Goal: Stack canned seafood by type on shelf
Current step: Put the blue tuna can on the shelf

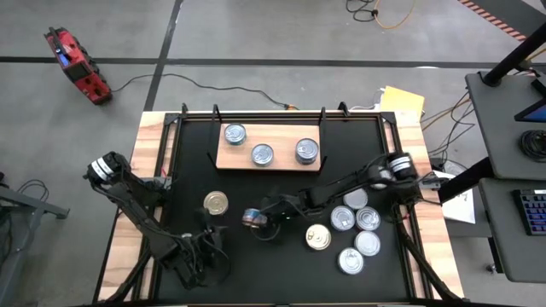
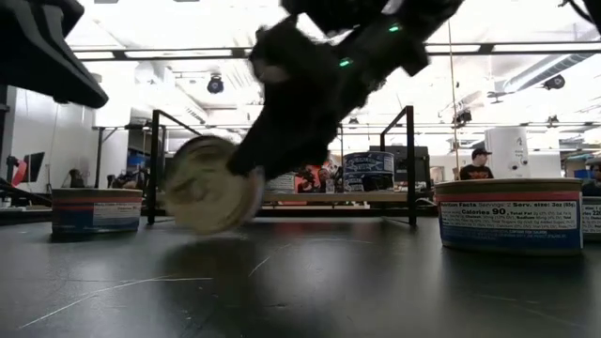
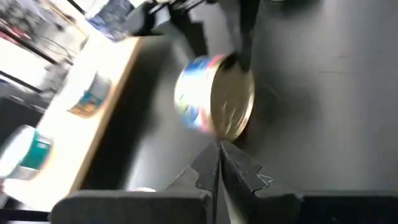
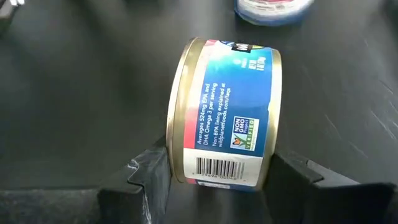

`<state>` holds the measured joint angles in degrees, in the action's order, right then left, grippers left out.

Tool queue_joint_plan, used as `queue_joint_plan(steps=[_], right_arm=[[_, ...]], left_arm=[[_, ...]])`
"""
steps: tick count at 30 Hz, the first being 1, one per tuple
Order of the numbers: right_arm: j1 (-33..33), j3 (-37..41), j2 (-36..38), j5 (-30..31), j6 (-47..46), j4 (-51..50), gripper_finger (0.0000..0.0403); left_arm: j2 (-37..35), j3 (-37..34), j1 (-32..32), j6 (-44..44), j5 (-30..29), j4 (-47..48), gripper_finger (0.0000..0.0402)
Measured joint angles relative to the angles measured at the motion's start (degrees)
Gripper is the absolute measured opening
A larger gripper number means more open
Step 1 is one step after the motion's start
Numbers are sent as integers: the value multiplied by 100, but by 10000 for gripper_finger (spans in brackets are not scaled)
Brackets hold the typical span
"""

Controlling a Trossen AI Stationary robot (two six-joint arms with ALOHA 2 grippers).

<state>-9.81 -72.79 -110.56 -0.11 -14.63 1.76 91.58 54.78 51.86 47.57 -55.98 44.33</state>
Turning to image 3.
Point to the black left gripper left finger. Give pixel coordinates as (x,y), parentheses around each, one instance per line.
(140,208)

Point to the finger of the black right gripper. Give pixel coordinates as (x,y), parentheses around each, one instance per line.
(233,28)
(248,31)

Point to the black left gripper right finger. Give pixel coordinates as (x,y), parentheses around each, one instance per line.
(311,211)

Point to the silver can dark blue label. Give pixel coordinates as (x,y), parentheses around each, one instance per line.
(104,29)

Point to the gold lid seafood can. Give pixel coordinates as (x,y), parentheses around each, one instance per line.
(230,102)

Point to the teal label seafood can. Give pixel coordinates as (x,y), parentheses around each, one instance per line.
(31,152)
(90,96)

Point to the light wooden shelf board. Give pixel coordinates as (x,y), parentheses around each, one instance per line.
(71,140)

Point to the black table mat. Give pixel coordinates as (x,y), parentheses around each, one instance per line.
(311,124)

